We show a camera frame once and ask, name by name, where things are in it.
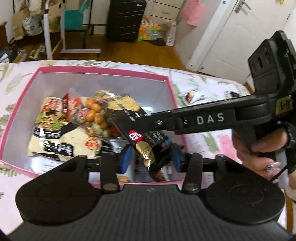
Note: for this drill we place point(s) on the small white snack bar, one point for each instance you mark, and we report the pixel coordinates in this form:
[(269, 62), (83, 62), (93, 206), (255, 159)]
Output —
[(194, 96)]

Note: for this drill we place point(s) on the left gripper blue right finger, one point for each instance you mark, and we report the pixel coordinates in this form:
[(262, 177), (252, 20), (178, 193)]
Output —
[(177, 158)]

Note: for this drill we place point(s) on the teal bag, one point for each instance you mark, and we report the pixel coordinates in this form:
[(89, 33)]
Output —
[(73, 19)]

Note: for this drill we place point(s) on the mixed nuts clear bag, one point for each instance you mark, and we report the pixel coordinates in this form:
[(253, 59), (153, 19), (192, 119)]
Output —
[(90, 113)]

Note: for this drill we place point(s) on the white rolling side table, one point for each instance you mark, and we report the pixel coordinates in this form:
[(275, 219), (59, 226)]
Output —
[(87, 30)]

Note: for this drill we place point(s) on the pink cardboard box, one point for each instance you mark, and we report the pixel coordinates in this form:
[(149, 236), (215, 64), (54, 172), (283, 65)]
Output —
[(152, 92)]

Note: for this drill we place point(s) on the cream noodle snack bag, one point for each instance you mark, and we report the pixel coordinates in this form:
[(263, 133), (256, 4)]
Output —
[(56, 138)]

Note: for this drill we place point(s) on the person's right hand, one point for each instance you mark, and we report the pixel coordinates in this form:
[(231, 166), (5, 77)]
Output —
[(251, 156)]

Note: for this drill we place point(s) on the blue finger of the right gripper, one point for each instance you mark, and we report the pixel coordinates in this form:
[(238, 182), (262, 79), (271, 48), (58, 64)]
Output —
[(218, 115)]

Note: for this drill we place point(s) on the pink hanging cloth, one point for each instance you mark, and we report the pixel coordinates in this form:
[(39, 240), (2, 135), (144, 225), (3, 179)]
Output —
[(192, 12)]

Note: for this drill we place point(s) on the black gold cracker packet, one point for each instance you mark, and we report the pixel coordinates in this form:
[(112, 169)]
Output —
[(152, 147)]

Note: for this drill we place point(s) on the white wardrobe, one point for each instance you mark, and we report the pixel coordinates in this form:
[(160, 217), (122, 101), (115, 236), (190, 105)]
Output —
[(162, 11)]

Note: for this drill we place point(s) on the black suitcase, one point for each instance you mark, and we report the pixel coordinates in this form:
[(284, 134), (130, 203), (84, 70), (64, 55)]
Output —
[(124, 20)]

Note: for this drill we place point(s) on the white door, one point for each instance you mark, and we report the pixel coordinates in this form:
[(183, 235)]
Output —
[(248, 25)]

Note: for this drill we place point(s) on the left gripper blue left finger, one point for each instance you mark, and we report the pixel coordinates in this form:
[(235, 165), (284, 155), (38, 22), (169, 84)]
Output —
[(126, 156)]

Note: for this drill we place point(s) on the colourful cardboard box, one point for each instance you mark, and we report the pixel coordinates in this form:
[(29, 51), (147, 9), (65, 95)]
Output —
[(150, 30)]

